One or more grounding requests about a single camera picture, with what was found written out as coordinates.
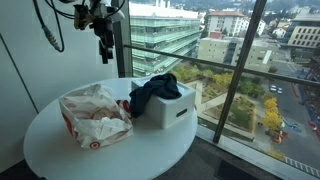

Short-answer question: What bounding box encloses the white plastic shopping bag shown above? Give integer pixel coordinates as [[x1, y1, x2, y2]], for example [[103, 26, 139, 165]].
[[58, 84, 133, 149]]

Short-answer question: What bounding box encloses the black cable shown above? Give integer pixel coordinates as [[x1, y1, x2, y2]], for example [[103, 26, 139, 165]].
[[31, 0, 126, 54]]

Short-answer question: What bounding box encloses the white storage basket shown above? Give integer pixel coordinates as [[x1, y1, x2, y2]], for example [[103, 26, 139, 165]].
[[131, 77, 196, 129]]

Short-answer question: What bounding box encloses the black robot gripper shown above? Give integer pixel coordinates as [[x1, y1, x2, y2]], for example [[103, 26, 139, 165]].
[[89, 18, 114, 64]]

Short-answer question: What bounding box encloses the wrist camera with wooden mount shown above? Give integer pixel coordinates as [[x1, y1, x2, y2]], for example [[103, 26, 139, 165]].
[[74, 4, 98, 30]]

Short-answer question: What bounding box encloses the dark blue shirt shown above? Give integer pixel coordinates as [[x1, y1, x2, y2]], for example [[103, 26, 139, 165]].
[[129, 73, 182, 118]]

